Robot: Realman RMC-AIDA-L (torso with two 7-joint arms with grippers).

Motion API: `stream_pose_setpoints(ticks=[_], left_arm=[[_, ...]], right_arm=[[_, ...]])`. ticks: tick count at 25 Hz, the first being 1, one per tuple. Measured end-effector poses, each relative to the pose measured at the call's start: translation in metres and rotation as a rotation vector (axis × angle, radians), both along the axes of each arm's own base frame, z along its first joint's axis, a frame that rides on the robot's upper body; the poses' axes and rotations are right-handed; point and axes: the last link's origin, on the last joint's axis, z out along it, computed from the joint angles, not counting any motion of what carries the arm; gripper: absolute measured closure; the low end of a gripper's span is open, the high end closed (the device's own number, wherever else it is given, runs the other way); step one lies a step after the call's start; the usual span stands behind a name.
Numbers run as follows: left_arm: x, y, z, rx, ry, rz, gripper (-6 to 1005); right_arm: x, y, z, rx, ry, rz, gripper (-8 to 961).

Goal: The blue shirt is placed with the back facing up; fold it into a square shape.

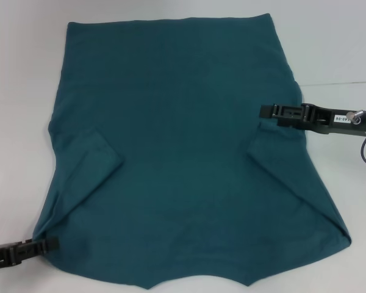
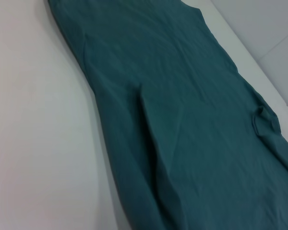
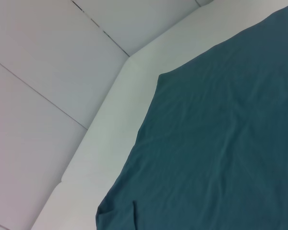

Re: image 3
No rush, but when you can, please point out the blue teal shirt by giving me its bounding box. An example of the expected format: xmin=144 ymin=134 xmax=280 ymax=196
xmin=95 ymin=0 xmax=288 ymax=230

